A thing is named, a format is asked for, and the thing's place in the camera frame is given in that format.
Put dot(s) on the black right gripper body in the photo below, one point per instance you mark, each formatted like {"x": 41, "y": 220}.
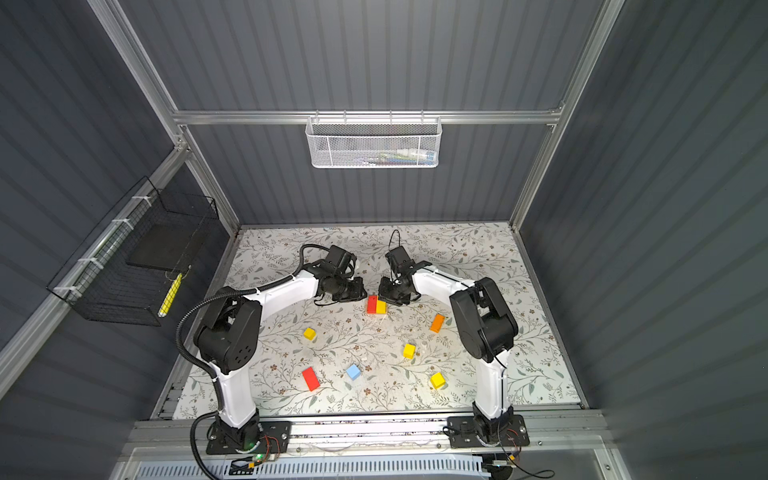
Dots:
{"x": 392, "y": 292}

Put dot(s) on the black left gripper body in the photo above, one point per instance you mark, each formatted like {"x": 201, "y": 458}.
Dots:
{"x": 349, "y": 291}

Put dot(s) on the red block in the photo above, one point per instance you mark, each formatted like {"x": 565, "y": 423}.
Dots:
{"x": 372, "y": 305}
{"x": 311, "y": 379}

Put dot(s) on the small yellow cube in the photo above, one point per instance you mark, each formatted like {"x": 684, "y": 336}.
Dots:
{"x": 309, "y": 333}
{"x": 409, "y": 351}

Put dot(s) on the light blue cube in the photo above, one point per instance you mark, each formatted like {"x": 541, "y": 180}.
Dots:
{"x": 353, "y": 372}

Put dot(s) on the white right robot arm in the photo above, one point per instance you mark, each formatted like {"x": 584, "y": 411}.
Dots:
{"x": 487, "y": 330}

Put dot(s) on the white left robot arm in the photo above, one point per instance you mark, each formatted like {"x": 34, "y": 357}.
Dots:
{"x": 227, "y": 341}

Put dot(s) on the orange block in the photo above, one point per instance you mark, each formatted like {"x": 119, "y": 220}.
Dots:
{"x": 437, "y": 323}

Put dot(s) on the yellow cube lower right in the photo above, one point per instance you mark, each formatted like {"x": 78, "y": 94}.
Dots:
{"x": 437, "y": 380}

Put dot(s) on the pens in white basket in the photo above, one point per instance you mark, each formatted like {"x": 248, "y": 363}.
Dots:
{"x": 403, "y": 157}

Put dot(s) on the white perforated vent panel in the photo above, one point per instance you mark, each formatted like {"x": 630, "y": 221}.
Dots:
{"x": 438, "y": 466}

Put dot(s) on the yellow marker pen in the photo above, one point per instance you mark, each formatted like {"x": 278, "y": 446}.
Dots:
{"x": 170, "y": 296}

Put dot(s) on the black flat pad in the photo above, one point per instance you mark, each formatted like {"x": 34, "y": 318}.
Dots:
{"x": 167, "y": 248}

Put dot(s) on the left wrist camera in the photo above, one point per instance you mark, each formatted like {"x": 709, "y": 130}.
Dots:
{"x": 340, "y": 262}

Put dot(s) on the white wire mesh basket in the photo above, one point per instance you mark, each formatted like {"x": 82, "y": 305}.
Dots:
{"x": 336, "y": 145}

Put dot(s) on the aluminium mounting rail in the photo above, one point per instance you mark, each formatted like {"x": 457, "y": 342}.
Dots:
{"x": 403, "y": 432}

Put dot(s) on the black wire basket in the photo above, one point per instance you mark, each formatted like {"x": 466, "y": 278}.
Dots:
{"x": 132, "y": 271}

